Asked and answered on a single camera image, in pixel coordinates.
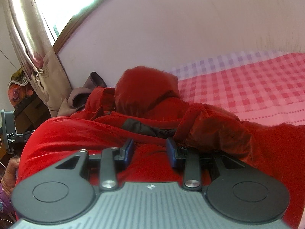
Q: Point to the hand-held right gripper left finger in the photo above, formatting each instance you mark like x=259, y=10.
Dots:
x=129, y=150

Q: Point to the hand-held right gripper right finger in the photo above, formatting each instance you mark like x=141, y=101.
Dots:
x=170, y=152

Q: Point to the red down jacket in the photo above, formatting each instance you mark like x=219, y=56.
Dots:
x=71, y=136

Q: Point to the person's left hand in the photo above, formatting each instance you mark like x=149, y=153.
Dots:
x=10, y=171

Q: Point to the dark wooden desk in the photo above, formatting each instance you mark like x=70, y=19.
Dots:
x=31, y=114

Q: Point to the red floral quilt bundle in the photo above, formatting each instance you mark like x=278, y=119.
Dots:
x=19, y=95

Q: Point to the olive cloth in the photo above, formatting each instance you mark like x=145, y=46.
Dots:
x=17, y=72

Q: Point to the brown cloth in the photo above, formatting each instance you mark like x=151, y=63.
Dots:
x=78, y=97

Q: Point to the bed with pink checked sheet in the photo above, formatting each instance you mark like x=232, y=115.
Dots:
x=238, y=88

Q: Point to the beige floral curtain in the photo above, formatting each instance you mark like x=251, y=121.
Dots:
x=31, y=40

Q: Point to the window with brown frame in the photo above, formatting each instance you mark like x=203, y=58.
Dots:
x=66, y=4

